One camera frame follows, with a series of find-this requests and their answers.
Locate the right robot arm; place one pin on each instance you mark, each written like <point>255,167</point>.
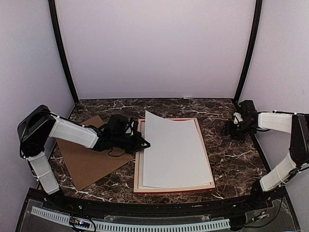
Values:
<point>287,145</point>

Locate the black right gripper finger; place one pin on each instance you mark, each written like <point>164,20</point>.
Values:
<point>228,124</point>
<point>226,132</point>

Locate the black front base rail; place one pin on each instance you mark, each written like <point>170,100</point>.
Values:
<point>234,207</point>

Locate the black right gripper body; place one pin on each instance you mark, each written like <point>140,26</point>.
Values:
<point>240,130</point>

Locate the brown cardboard backing board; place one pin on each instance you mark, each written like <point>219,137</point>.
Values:
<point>85,166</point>

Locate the black left enclosure post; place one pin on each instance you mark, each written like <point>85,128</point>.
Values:
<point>61,50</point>

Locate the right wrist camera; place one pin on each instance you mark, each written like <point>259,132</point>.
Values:
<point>246,108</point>

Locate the canyon photo print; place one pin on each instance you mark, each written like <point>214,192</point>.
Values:
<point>176,157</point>

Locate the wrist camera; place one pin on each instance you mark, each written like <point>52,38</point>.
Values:
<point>120,125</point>
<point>246,108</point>

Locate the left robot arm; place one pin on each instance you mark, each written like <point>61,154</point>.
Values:
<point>42,126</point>

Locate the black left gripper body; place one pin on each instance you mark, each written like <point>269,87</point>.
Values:
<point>129,145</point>

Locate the white slotted cable duct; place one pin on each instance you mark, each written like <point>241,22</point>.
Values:
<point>128,224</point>

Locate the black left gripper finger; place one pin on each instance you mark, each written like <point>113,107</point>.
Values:
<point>143,146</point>
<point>140,139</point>

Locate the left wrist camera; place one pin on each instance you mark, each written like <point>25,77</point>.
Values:
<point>120,125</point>

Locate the black enclosure post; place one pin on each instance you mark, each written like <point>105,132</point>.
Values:
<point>61,50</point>
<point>250,49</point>

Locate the black right enclosure post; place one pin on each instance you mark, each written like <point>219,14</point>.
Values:
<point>250,49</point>

